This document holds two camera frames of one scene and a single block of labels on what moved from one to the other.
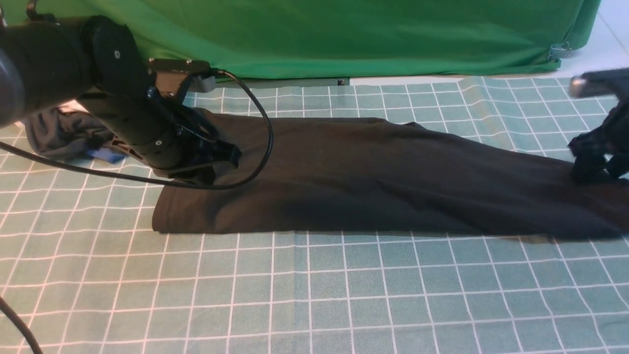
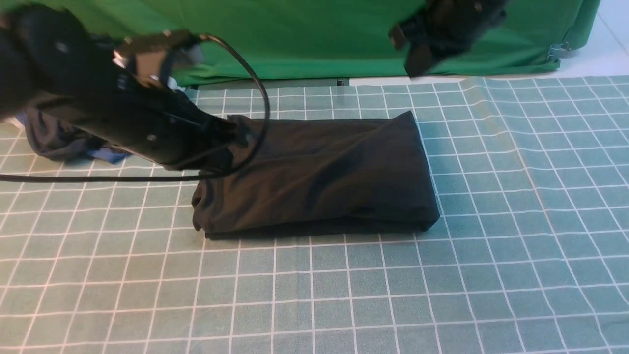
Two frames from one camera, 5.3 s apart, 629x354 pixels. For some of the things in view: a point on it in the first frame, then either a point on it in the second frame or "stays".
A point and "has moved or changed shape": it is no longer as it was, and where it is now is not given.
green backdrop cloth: [281, 39] stays
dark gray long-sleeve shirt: [354, 175] has moved or changed shape
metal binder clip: [558, 51] stays
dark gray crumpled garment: [66, 132] stays
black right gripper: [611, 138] → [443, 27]
